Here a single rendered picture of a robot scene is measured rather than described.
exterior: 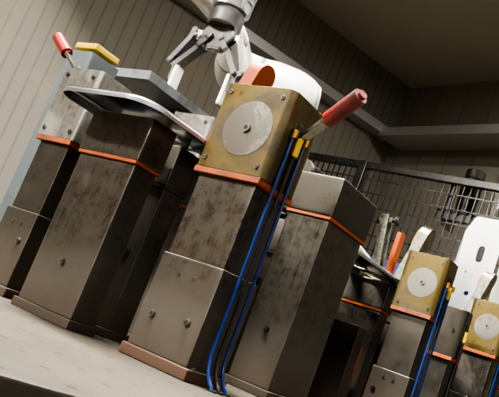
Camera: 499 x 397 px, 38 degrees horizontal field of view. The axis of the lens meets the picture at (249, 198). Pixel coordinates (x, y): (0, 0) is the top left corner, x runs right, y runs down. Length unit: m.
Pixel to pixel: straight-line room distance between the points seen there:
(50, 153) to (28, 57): 2.75
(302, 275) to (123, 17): 3.18
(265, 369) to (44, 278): 0.32
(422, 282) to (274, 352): 0.49
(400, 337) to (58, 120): 0.75
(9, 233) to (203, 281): 0.38
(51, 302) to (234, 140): 0.31
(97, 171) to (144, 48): 3.15
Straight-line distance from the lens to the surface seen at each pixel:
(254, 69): 0.94
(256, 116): 0.87
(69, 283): 0.94
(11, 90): 3.81
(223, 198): 0.86
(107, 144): 0.98
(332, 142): 4.86
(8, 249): 1.11
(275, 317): 1.03
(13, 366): 0.48
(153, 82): 1.38
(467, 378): 1.74
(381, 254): 1.96
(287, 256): 1.05
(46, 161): 1.12
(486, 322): 1.75
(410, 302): 1.43
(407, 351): 1.42
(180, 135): 1.02
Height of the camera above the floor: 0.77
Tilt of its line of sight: 10 degrees up
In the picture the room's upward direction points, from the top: 21 degrees clockwise
